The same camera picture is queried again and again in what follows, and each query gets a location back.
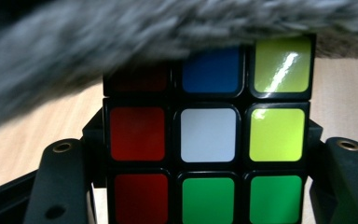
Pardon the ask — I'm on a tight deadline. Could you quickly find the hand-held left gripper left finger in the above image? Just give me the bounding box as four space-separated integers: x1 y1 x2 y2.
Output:
22 108 108 224

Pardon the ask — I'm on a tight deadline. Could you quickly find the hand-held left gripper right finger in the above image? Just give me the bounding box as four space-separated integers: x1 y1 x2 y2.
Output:
306 119 358 224

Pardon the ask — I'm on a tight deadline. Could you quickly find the multicoloured puzzle cube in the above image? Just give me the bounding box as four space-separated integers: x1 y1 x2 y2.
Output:
102 33 317 224

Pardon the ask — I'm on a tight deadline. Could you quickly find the grey fluffy cloth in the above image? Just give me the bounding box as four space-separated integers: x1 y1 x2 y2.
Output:
0 0 358 129

